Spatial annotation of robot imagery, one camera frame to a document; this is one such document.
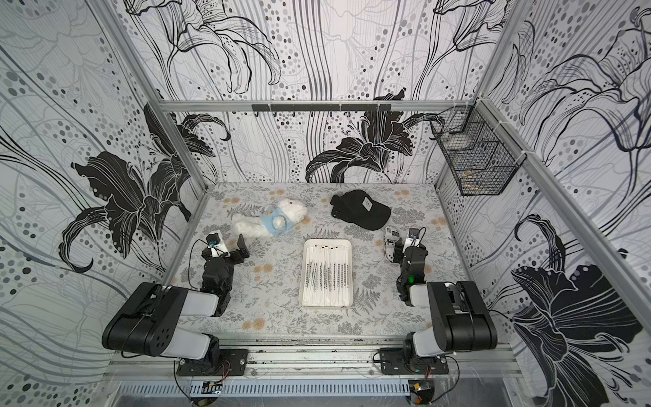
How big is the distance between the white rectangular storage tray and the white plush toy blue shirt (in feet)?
0.35

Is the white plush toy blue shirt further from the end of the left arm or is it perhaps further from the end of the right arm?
the end of the right arm

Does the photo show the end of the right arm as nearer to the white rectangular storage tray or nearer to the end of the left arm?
the white rectangular storage tray

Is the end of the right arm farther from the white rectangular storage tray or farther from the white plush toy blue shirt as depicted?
the white plush toy blue shirt

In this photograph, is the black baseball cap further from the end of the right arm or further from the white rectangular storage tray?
the end of the right arm

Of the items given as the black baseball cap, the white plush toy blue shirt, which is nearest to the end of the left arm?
the white plush toy blue shirt

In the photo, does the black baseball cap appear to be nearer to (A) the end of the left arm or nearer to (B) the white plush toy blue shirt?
(B) the white plush toy blue shirt

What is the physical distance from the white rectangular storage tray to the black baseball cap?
0.10 meters

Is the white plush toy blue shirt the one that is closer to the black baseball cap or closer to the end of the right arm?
the black baseball cap

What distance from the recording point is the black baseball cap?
41.7 inches

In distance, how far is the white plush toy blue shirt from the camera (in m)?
0.95

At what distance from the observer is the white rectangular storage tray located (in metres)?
0.85

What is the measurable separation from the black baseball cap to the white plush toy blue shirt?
0.50 ft

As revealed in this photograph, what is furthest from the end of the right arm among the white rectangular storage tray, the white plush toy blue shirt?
the white plush toy blue shirt
